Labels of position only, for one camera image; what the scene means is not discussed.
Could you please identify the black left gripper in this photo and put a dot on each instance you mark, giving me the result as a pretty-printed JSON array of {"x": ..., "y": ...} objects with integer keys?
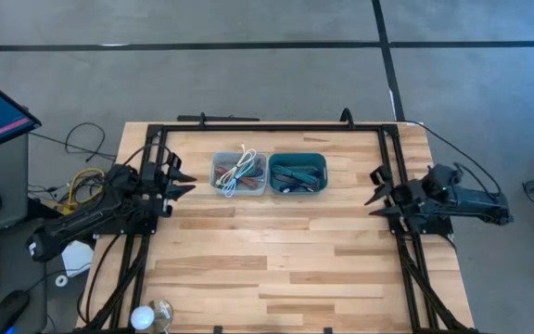
[{"x": 158, "y": 185}]

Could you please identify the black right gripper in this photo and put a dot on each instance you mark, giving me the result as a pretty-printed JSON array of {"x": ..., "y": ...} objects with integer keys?
[{"x": 406, "y": 199}]

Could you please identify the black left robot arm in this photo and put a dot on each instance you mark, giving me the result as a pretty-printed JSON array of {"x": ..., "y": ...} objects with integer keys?
[{"x": 81, "y": 222}]

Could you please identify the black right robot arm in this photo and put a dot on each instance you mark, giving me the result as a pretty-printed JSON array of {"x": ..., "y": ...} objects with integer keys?
[{"x": 471, "y": 201}]

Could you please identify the grey plastic bin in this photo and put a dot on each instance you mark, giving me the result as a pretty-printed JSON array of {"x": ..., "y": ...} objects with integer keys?
[{"x": 216, "y": 157}]

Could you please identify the teal plastic bin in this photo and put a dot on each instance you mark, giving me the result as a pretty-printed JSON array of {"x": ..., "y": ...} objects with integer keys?
[{"x": 322, "y": 160}]

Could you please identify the black bar behind table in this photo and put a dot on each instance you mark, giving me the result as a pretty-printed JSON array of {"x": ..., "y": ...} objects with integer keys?
[{"x": 220, "y": 118}]

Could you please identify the white paper sheet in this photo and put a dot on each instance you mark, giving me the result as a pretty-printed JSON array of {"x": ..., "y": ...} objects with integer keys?
[{"x": 79, "y": 260}]

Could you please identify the clear glass stand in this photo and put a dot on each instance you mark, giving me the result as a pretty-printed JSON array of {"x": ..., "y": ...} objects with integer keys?
[{"x": 163, "y": 313}]

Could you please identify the white light bulb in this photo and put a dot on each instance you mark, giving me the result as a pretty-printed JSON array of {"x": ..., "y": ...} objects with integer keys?
[{"x": 142, "y": 318}]

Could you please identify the white tape roll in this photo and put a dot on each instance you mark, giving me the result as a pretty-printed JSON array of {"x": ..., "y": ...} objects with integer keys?
[{"x": 57, "y": 280}]

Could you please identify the grey side table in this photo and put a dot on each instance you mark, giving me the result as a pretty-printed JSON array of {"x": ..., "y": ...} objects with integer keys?
[{"x": 9, "y": 185}]

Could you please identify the dark desk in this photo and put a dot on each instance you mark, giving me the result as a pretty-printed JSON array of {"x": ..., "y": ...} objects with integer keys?
[{"x": 16, "y": 278}]

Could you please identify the black computer mouse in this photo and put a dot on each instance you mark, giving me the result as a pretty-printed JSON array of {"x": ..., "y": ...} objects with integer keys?
[{"x": 7, "y": 311}]

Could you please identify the black metal table frame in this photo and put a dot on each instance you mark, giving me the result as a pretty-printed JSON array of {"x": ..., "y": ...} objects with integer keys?
[{"x": 271, "y": 127}]

